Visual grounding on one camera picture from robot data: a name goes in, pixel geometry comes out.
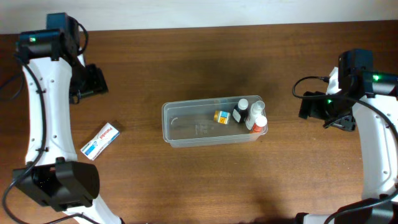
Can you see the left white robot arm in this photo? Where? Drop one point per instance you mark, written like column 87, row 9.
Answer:
column 58, row 77

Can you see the clear plastic container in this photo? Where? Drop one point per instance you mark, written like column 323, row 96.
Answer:
column 192, row 123

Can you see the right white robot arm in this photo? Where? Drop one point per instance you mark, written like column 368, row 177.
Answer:
column 366, row 101

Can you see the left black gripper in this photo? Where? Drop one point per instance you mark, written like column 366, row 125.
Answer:
column 96, row 79

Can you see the dark bottle white cap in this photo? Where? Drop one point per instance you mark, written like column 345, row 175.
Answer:
column 240, row 111

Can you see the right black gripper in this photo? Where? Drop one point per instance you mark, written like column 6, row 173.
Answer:
column 306, row 104

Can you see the white spray bottle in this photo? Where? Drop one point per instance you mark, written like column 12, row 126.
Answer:
column 255, row 110

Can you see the orange tube white cap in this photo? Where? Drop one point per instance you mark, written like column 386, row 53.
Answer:
column 259, row 124

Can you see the white red medicine box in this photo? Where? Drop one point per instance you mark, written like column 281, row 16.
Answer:
column 107, row 134

